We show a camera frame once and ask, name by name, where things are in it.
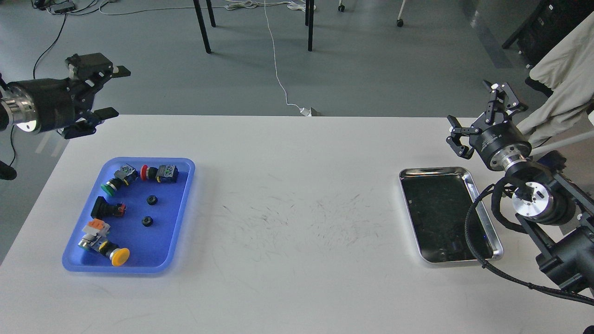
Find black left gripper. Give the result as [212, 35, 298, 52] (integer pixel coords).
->
[6, 53, 131, 140]

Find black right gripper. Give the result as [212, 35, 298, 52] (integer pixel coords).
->
[446, 80, 532, 171]

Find small black gear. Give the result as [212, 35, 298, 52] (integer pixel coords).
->
[141, 216, 154, 227]
[146, 195, 158, 206]

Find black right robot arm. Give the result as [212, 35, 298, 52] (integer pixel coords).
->
[446, 81, 594, 306]

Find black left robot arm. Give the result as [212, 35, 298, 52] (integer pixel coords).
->
[0, 53, 131, 139]

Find silver metal tray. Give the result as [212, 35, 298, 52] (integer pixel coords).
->
[399, 167, 504, 265]

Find blue plastic tray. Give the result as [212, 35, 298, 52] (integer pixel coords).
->
[62, 157, 195, 274]

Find beige cloth cover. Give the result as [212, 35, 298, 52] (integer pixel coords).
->
[517, 13, 594, 148]

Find black table leg left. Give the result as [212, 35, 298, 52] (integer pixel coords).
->
[193, 0, 216, 54]

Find black table leg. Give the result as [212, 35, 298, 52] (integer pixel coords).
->
[193, 0, 216, 54]
[305, 0, 315, 51]

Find white power adapter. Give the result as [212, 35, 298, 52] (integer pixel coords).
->
[299, 107, 321, 117]

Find black table leg right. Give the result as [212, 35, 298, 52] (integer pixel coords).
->
[305, 0, 315, 51]

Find black floor cable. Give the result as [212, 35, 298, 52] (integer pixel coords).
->
[9, 0, 107, 167]

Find green push button switch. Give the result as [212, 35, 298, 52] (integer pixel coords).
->
[100, 164, 138, 196]

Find red push button switch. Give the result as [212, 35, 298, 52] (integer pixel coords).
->
[139, 164, 179, 183]

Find black push button switch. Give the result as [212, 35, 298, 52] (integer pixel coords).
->
[90, 196, 127, 219]

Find yellow push button switch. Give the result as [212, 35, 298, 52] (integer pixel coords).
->
[77, 218, 130, 267]

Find white floor cable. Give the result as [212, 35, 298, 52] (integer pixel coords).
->
[224, 0, 317, 114]

